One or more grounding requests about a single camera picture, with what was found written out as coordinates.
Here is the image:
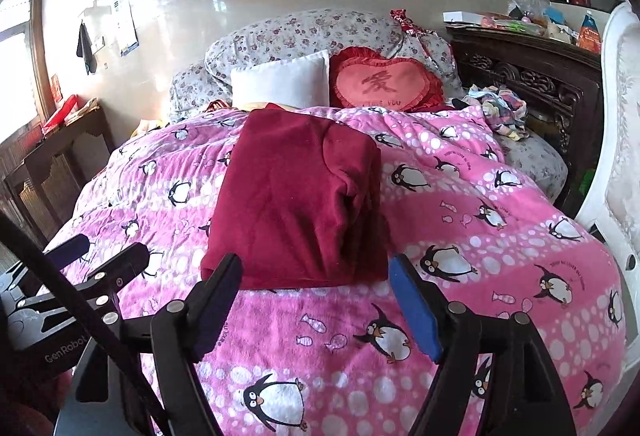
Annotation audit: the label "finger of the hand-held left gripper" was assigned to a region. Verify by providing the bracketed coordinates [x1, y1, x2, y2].
[20, 243, 151, 311]
[7, 234, 92, 287]

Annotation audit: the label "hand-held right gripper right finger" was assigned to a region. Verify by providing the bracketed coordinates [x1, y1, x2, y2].
[388, 253, 576, 436]

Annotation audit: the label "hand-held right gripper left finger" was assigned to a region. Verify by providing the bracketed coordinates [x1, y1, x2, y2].
[52, 252, 244, 436]

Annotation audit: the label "dark red fleece garment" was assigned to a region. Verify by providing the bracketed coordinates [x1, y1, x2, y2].
[200, 103, 391, 291]

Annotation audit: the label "yellow and orange clothes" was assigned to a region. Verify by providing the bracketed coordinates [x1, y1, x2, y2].
[131, 118, 171, 139]

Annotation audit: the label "pile of small colourful clothes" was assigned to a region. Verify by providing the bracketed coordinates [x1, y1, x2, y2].
[462, 84, 531, 141]

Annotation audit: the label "pink penguin print blanket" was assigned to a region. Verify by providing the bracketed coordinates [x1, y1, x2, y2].
[42, 106, 628, 436]

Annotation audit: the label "dark wooden table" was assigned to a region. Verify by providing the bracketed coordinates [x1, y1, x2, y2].
[5, 108, 116, 237]

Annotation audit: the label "red box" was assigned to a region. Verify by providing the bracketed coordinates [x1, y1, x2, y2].
[41, 94, 80, 134]

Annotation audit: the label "beige papers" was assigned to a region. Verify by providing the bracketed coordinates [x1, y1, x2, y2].
[65, 98, 101, 124]

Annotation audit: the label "small floral pillow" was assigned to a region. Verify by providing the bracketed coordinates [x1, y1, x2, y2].
[169, 60, 233, 124]

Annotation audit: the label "window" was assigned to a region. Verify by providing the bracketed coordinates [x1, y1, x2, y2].
[0, 0, 46, 141]

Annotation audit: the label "floral bed sheet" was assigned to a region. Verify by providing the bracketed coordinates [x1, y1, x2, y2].
[492, 126, 570, 204]

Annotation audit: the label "dark hanging cloth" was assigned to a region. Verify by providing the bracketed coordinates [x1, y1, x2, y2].
[76, 20, 98, 75]

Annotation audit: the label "red heart-shaped cushion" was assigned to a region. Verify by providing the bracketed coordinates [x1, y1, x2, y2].
[328, 46, 446, 113]

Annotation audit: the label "white pillow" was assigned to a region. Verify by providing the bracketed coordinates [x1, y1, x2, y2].
[230, 49, 331, 109]

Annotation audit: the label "dark carved wooden cabinet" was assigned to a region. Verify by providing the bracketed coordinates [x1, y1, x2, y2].
[445, 26, 603, 217]

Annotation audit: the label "red shiny gift wrap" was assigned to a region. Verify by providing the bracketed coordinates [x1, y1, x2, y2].
[390, 8, 436, 66]

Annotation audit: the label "white flat box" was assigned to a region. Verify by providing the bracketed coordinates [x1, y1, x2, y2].
[442, 10, 486, 24]

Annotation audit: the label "clear plastic bag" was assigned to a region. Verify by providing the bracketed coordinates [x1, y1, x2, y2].
[507, 0, 551, 21]

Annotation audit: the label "orange and blue packet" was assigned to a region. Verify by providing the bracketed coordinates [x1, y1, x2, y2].
[577, 10, 603, 51]

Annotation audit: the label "black cable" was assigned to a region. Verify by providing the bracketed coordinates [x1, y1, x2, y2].
[0, 213, 168, 436]

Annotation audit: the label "wall calendar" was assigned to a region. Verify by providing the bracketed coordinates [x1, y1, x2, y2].
[112, 0, 141, 56]

